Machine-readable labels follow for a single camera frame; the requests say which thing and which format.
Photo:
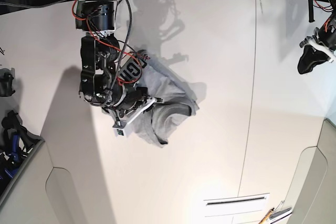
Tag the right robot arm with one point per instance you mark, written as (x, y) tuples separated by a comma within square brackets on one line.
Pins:
[(111, 69)]

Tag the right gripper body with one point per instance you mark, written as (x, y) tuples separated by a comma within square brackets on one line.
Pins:
[(133, 102)]

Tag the grey T-shirt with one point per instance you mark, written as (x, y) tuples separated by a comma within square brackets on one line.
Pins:
[(157, 124)]

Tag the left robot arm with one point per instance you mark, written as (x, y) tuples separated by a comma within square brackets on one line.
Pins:
[(314, 3)]

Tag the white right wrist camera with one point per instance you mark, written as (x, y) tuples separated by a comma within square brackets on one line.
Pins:
[(122, 131)]

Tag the black device at table edge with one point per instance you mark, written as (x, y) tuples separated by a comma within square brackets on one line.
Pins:
[(6, 88)]

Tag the black and blue tool pile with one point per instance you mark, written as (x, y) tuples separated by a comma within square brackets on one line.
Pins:
[(16, 144)]

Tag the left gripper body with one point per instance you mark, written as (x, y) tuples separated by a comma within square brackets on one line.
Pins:
[(323, 38)]

